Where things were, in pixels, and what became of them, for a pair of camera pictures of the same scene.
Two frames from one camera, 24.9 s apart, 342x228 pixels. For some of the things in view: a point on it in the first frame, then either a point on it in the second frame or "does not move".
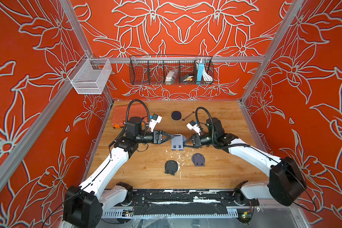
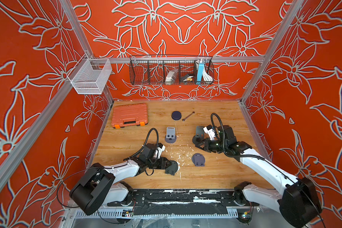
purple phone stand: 198,159 does not move
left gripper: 157,137 → 163,161
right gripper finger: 187,146 → 199,144
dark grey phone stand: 170,167 does not move
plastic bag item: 170,76 does not move
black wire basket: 163,70 does not move
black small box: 184,77 does not move
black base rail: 184,203 does not move
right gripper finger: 187,139 → 198,139
